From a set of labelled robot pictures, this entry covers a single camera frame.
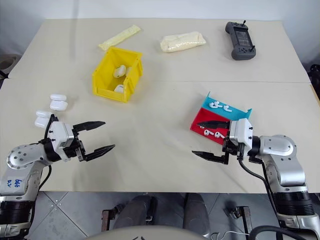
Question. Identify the long pale yellow packet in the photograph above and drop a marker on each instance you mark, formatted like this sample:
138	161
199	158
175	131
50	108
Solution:
120	37

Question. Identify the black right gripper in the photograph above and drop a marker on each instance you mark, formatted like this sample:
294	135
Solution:
233	150

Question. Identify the cream filled plastic bag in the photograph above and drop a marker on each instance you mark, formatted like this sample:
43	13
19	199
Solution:
183	42

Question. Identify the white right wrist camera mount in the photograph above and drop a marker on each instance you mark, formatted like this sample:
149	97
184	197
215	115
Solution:
241	132

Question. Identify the black rounded equipment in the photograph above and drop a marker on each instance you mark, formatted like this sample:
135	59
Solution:
315	73

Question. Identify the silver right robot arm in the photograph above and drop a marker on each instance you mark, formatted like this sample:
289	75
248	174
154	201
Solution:
287	162

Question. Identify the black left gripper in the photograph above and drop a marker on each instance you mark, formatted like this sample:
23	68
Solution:
76	150

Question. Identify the red and teal tray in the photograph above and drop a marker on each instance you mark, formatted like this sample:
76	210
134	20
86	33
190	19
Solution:
217	115

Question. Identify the dark rounded shape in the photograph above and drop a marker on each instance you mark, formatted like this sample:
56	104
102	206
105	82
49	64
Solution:
136	211
196	212

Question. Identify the open white charging case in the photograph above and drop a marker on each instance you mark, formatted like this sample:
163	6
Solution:
42	119
58	103

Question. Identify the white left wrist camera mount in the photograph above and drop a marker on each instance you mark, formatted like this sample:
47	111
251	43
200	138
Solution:
60	135

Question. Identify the yellow plastic bin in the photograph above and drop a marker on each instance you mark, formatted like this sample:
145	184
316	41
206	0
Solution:
107	82

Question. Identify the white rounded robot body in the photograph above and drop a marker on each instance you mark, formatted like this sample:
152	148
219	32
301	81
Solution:
145	233

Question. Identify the grey handheld controller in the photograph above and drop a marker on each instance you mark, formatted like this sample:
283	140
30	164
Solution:
241	41

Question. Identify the white wireless earbud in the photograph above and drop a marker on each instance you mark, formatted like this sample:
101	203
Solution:
207	132
218	103
212	105
227	108
218	135

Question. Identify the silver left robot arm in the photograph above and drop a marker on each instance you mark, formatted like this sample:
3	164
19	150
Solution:
21	157

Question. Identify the beige round object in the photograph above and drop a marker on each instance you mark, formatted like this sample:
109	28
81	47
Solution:
7	61

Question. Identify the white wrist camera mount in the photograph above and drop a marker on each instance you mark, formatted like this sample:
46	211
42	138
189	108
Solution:
241	132
60	135

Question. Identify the closed white charging case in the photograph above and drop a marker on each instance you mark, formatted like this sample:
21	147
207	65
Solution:
119	88
119	71

